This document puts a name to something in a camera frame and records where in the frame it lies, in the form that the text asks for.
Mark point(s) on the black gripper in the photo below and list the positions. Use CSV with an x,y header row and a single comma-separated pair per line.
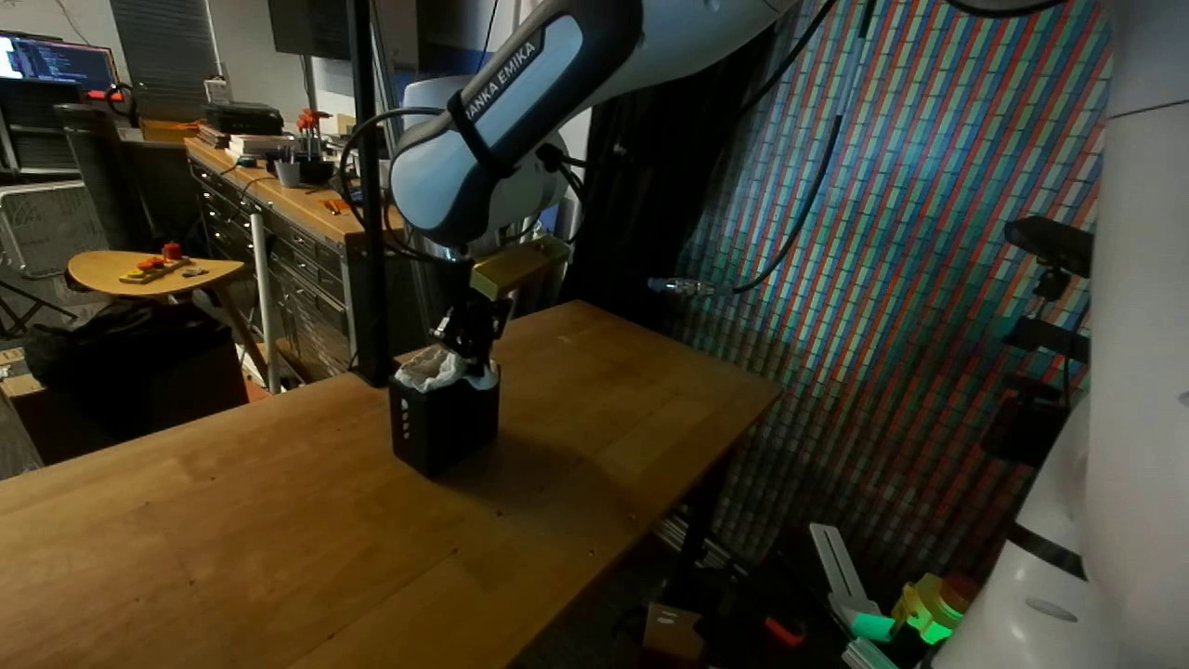
x,y
478,325

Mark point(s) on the grey towel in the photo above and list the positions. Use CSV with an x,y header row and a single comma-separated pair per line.
x,y
433,368

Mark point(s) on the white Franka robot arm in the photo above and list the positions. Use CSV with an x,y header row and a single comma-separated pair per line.
x,y
532,97

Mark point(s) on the black perforated basket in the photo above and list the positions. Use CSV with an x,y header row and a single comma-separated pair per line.
x,y
438,430

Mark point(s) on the black vertical stand pole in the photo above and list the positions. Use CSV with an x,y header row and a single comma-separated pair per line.
x,y
369,188

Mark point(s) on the wooden top workbench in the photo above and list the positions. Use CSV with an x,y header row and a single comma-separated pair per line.
x,y
297,237

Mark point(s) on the red toy food pieces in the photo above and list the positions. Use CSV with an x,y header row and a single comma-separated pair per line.
x,y
157,261

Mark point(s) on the round wooden stool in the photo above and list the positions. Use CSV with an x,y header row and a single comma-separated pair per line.
x,y
151,275

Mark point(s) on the black storage box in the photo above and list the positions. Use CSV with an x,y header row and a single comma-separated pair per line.
x,y
135,364

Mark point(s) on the colourful striped backdrop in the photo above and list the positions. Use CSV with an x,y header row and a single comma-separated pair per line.
x,y
894,310

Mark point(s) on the green white plastic tools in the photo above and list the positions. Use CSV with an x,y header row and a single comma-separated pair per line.
x,y
894,613

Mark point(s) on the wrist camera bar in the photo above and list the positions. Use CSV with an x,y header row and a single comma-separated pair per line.
x,y
520,266

